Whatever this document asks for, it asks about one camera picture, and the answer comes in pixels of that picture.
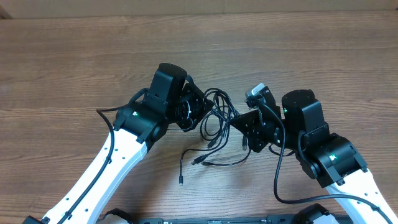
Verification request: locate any black usb cable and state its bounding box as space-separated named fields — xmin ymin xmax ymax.
xmin=178 ymin=87 xmax=252 ymax=187

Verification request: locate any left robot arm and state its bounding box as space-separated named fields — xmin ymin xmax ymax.
xmin=24 ymin=63 xmax=213 ymax=223

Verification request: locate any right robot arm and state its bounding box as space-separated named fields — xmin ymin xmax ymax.
xmin=231 ymin=87 xmax=397 ymax=223

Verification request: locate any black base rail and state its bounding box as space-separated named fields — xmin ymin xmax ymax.
xmin=133 ymin=214 xmax=295 ymax=224

